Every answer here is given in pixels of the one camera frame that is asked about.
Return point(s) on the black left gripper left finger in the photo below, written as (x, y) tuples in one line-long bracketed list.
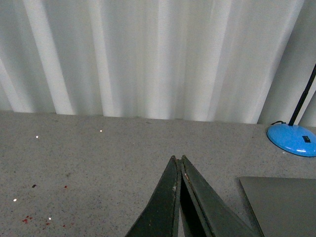
[(160, 218)]

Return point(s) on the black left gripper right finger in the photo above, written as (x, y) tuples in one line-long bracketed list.
[(204, 214)]

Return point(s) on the grey laptop computer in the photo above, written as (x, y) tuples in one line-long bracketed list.
[(283, 207)]

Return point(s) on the blue desk lamp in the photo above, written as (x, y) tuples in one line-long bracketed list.
[(293, 138)]

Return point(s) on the white pleated curtain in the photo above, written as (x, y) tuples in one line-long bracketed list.
[(242, 61)]

